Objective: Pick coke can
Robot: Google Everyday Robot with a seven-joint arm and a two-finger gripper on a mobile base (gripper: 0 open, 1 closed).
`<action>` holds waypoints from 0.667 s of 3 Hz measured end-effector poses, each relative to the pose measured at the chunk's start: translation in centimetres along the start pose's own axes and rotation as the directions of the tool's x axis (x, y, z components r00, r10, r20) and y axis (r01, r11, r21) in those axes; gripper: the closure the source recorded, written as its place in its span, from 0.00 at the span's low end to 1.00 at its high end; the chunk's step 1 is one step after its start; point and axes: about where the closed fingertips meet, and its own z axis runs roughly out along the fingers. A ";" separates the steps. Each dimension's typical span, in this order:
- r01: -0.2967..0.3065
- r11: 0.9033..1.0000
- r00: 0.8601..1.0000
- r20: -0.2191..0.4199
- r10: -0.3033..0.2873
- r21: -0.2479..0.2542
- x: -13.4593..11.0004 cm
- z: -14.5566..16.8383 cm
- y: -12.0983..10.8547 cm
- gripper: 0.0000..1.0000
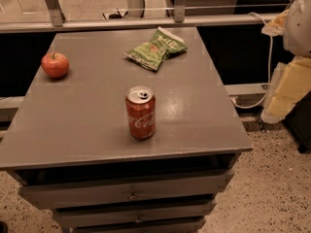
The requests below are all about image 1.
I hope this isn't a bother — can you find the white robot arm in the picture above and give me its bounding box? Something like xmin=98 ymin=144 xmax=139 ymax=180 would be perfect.
xmin=260 ymin=0 xmax=311 ymax=124

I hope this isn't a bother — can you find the red coca-cola can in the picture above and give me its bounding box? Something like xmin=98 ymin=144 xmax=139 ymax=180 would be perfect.
xmin=125 ymin=85 xmax=156 ymax=140

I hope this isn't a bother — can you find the green chip bag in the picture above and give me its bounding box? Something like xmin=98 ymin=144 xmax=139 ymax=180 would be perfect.
xmin=124 ymin=27 xmax=188 ymax=72

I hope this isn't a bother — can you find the middle grey drawer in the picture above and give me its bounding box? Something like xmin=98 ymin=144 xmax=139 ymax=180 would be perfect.
xmin=53 ymin=199 xmax=217 ymax=227

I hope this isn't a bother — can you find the grey drawer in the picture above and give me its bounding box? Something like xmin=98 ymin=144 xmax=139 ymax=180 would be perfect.
xmin=53 ymin=199 xmax=217 ymax=227
xmin=18 ymin=169 xmax=234 ymax=209
xmin=74 ymin=216 xmax=205 ymax=233

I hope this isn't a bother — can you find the grey drawer cabinet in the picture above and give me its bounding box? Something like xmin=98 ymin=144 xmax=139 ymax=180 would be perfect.
xmin=0 ymin=26 xmax=254 ymax=233

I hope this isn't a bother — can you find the bottom grey drawer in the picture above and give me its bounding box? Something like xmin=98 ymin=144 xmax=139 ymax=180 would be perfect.
xmin=74 ymin=216 xmax=205 ymax=233

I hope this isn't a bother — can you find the red apple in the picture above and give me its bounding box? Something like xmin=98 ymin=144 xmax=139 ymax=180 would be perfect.
xmin=41 ymin=52 xmax=69 ymax=79

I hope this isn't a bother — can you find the top grey drawer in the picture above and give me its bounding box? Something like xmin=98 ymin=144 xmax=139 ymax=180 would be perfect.
xmin=18 ymin=169 xmax=234 ymax=209

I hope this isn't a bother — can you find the white cable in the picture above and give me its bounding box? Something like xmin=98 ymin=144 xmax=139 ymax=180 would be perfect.
xmin=230 ymin=11 xmax=275 ymax=110

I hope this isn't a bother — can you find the grey metal railing frame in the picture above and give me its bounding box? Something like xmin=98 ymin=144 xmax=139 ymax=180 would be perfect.
xmin=0 ymin=0 xmax=292 ymax=33

